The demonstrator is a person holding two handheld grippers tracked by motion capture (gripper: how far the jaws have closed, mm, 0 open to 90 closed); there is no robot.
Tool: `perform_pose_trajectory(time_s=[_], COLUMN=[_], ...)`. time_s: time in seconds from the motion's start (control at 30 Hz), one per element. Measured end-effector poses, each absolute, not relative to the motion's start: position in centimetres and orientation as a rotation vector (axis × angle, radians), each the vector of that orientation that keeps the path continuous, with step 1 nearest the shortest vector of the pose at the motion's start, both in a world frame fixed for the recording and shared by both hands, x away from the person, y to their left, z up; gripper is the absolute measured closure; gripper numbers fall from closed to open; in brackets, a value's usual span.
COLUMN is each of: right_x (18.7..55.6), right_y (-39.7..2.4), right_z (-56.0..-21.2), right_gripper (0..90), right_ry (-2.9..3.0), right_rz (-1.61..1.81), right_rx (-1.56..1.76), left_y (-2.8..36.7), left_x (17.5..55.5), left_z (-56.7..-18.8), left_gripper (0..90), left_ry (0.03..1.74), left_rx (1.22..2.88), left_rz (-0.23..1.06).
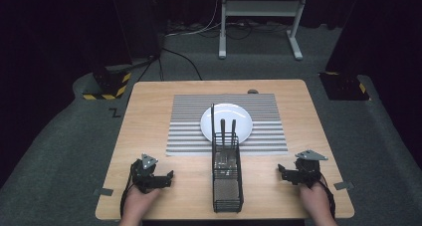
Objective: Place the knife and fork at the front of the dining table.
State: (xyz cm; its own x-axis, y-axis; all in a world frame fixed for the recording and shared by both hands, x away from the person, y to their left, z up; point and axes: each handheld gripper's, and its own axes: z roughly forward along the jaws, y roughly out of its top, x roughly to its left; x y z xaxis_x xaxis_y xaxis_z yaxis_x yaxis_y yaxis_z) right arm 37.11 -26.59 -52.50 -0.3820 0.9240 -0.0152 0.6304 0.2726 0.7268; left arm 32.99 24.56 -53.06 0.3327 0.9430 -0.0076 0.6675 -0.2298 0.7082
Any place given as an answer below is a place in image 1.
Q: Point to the white round plate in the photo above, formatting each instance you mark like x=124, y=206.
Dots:
x=239, y=114

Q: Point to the dark upright panel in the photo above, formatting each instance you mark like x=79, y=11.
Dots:
x=139, y=20

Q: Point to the grey tape strip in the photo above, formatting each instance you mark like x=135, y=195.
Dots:
x=343, y=185
x=103, y=191

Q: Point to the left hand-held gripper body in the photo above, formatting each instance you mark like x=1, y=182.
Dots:
x=146, y=177

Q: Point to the person's left hand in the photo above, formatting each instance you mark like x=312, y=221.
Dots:
x=141, y=201

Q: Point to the white metal stand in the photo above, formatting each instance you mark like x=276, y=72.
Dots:
x=262, y=7

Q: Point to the grey striped placemat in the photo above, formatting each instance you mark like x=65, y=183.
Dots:
x=189, y=126

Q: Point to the person's right hand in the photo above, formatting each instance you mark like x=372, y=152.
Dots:
x=313, y=199

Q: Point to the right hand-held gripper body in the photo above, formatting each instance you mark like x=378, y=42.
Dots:
x=307, y=171

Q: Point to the black yellow striped stand base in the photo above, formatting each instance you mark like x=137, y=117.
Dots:
x=343, y=86
x=109, y=86

